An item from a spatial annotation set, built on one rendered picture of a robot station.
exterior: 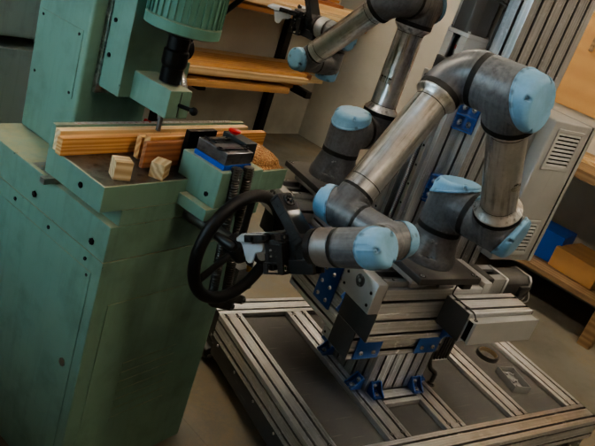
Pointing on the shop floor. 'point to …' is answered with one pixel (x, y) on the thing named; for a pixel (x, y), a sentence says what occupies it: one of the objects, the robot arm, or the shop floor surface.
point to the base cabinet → (93, 336)
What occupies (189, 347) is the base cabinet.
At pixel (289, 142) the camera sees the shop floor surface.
